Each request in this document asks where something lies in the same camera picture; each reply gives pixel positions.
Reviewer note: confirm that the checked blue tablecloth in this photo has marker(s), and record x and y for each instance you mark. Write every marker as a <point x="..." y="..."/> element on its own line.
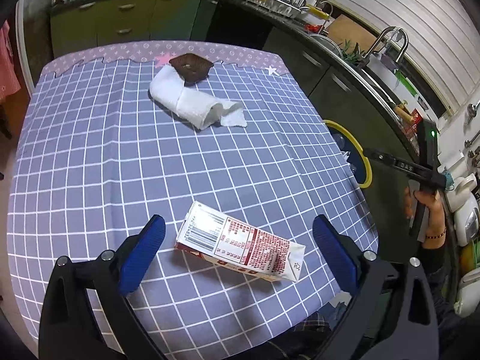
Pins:
<point x="93" y="138"/>

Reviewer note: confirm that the plaid trousers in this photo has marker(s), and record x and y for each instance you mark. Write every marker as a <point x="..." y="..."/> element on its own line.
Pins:
<point x="311" y="330"/>

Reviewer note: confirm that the red snack packet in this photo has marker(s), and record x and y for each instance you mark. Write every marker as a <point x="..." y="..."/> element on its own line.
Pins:
<point x="412" y="123"/>

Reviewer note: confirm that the wooden cutting board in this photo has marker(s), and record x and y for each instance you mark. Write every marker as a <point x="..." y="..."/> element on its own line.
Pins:
<point x="348" y="30"/>

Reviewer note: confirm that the white rounded appliance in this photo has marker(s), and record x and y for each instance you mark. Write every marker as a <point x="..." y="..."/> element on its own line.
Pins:
<point x="465" y="210"/>
<point x="468" y="292"/>

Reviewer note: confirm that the green leafy vegetables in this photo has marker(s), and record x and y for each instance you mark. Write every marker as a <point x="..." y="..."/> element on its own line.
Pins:
<point x="350" y="54"/>

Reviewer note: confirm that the yellow container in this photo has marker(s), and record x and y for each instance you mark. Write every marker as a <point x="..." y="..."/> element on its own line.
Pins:
<point x="468" y="258"/>

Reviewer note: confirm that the person's right forearm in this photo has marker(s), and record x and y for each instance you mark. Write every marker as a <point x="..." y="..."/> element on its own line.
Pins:
<point x="446" y="300"/>

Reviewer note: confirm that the red checked cloth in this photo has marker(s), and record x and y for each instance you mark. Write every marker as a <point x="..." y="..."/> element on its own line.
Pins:
<point x="7" y="67"/>

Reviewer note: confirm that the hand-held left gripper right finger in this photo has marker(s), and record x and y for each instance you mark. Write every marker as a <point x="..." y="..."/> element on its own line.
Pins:
<point x="335" y="255"/>

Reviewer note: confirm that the white slatted shutter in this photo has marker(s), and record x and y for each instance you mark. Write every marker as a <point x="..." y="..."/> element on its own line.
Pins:
<point x="405" y="7"/>

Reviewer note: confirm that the steel kitchen sink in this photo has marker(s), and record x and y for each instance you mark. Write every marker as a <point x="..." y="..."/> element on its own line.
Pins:
<point x="330" y="43"/>

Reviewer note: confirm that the metal dish rack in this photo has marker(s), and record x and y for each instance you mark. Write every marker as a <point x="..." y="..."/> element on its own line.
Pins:
<point x="273" y="3"/>

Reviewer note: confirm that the curved metal faucet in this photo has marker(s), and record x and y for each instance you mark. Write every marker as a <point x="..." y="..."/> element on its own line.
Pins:
<point x="376" y="41"/>

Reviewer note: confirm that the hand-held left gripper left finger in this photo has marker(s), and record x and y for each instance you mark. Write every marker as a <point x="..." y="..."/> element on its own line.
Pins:
<point x="144" y="255"/>

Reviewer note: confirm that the person's right hand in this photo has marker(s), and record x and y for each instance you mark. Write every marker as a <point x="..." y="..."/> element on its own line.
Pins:
<point x="437" y="215"/>

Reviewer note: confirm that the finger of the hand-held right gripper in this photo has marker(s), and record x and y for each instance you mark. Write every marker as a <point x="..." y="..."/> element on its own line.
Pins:
<point x="378" y="155"/>

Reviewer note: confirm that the white paper towel roll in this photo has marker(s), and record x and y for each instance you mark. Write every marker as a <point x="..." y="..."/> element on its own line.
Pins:
<point x="180" y="97"/>

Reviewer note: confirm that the yellow-rimmed trash bin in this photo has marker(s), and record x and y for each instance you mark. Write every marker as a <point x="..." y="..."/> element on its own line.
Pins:
<point x="360" y="161"/>

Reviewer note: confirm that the brown woven basket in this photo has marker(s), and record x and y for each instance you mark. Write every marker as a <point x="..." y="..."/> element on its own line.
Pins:
<point x="191" y="65"/>

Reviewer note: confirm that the red and white drink carton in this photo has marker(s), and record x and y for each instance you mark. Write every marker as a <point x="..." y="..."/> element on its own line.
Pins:
<point x="240" y="243"/>

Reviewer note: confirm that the green drawer cabinet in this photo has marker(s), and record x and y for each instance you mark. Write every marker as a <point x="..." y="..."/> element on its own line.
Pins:
<point x="123" y="18"/>

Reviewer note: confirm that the metal ladle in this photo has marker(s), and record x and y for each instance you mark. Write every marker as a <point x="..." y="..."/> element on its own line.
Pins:
<point x="471" y="110"/>

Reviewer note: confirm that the yellow plastic object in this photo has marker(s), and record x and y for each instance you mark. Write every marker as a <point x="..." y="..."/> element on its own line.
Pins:
<point x="318" y="12"/>

